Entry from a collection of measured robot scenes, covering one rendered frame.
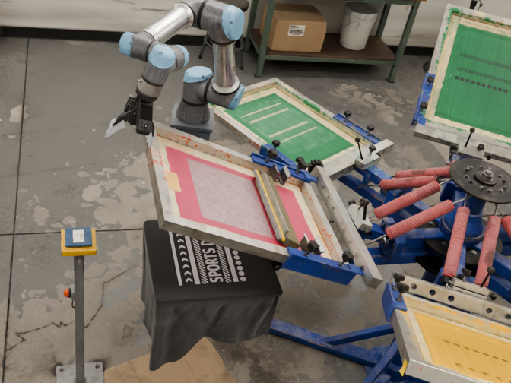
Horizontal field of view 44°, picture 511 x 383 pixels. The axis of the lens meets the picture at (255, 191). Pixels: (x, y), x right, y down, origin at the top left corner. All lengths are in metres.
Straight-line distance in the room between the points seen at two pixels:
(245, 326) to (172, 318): 0.31
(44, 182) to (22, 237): 0.54
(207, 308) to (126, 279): 1.36
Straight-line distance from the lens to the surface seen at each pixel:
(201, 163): 2.41
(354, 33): 6.17
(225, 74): 2.55
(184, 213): 2.09
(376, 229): 2.66
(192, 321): 2.46
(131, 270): 3.74
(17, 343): 3.43
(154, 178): 2.12
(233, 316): 2.47
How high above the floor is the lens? 2.69
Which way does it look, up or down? 37 degrees down
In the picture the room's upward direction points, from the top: 12 degrees clockwise
